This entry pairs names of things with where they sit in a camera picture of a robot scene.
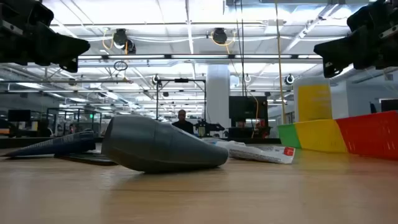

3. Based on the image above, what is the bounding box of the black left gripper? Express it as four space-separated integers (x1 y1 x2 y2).
0 0 91 73

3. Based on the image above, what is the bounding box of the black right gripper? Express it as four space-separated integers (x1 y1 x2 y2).
313 0 398 78

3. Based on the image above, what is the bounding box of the dark ridged comb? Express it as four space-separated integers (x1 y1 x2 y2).
1 130 96 158

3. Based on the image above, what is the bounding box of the white toothpaste tube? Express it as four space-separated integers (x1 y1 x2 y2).
228 144 295 165
200 137 246 149

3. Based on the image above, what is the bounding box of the yellow canister with white lid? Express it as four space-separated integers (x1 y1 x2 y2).
292 76 333 123

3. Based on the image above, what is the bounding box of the dark monitor with white edge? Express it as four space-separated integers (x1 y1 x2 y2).
381 98 398 113

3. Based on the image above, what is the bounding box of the small dark monitor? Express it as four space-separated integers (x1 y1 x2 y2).
7 109 32 123

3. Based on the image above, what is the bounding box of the yellow plastic basket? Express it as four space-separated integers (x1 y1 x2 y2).
294 119 348 154

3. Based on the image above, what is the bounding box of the red plastic basket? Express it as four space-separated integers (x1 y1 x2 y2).
335 110 398 161

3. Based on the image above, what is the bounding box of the green plastic basket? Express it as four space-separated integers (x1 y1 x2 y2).
277 123 302 149

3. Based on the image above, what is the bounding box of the black monitor on stand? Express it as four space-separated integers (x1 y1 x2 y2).
229 95 269 119

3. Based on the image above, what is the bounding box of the white round pillar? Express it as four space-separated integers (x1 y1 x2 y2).
206 64 231 131

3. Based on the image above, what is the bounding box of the overhead light bar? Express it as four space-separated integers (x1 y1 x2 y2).
77 54 324 60

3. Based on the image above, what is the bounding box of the person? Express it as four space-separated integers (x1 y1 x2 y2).
171 109 195 135

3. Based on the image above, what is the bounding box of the black ceiling camera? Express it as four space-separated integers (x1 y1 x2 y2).
113 28 137 54
212 27 228 45

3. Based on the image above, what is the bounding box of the black rig frame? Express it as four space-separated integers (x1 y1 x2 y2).
155 78 207 121

